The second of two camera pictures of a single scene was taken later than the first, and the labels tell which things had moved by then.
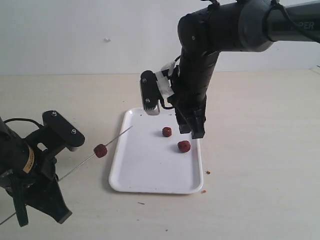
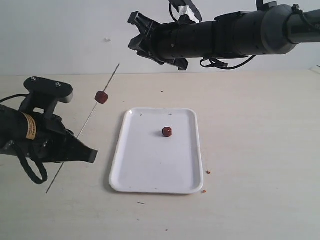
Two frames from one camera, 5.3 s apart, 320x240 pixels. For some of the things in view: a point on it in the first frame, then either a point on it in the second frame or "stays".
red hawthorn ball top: x=166 y=132 stays
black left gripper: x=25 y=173 -> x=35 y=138
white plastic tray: x=151 y=156 stays
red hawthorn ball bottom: x=100 y=150 -> x=101 y=97
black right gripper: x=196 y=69 -> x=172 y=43
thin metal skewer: x=107 y=144 -> x=84 y=124
